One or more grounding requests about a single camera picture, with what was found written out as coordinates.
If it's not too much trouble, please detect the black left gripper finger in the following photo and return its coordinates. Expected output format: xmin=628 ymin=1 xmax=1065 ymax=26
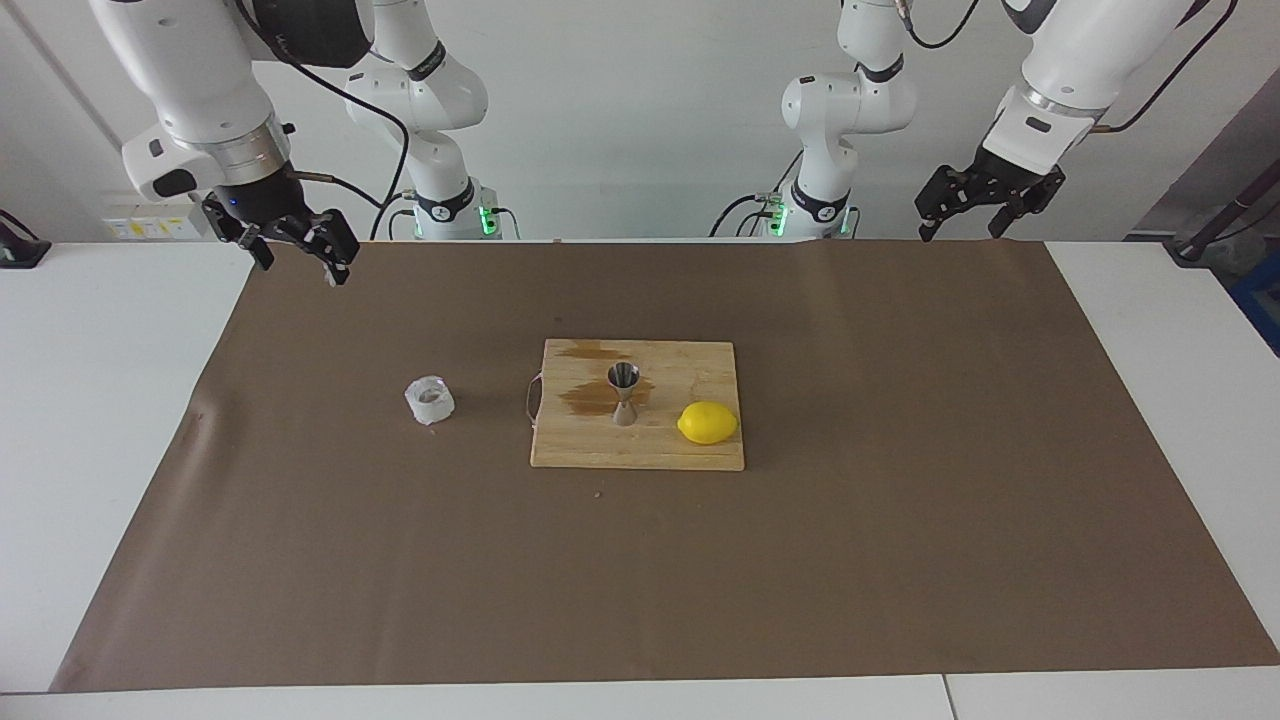
xmin=987 ymin=180 xmax=1063 ymax=242
xmin=915 ymin=163 xmax=991 ymax=244

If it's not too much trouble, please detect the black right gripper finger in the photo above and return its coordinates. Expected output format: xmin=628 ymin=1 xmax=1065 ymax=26
xmin=202 ymin=195 xmax=276 ymax=272
xmin=285 ymin=208 xmax=361 ymax=287

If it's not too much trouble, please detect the small clear glass cup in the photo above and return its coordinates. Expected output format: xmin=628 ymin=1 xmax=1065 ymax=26
xmin=404 ymin=375 xmax=456 ymax=426

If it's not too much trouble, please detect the steel double jigger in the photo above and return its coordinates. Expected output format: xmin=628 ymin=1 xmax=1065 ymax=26
xmin=607 ymin=363 xmax=642 ymax=428

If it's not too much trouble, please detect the black pole stand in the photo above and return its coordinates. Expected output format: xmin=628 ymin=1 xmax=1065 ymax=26
xmin=1165 ymin=185 xmax=1280 ymax=269

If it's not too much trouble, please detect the blue crate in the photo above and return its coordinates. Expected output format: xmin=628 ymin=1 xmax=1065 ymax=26
xmin=1228 ymin=250 xmax=1280 ymax=356

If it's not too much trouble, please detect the yellow lemon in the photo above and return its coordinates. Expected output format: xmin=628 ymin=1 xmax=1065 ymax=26
xmin=677 ymin=401 xmax=739 ymax=446

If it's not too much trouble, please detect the brown paper table mat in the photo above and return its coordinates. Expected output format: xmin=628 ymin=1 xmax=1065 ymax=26
xmin=50 ymin=238 xmax=1280 ymax=693

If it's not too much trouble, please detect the wooden cutting board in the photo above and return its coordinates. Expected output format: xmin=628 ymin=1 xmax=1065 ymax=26
xmin=524 ymin=339 xmax=746 ymax=472

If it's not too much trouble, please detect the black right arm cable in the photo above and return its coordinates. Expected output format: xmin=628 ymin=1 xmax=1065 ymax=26
xmin=235 ymin=0 xmax=411 ymax=241

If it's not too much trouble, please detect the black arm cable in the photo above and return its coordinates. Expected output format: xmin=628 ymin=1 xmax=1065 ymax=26
xmin=235 ymin=0 xmax=411 ymax=241
xmin=900 ymin=0 xmax=1241 ymax=134

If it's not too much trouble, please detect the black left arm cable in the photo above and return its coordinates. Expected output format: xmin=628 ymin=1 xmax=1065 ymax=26
xmin=900 ymin=0 xmax=1241 ymax=134

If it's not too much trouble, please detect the white wall socket strip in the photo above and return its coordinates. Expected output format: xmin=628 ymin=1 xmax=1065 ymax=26
xmin=103 ymin=203 xmax=211 ymax=241

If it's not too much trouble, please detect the black base cable bundle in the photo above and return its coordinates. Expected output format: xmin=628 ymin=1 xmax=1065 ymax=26
xmin=709 ymin=150 xmax=806 ymax=239

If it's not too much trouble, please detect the black clamp mount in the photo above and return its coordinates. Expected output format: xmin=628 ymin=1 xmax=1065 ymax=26
xmin=0 ymin=210 xmax=51 ymax=269

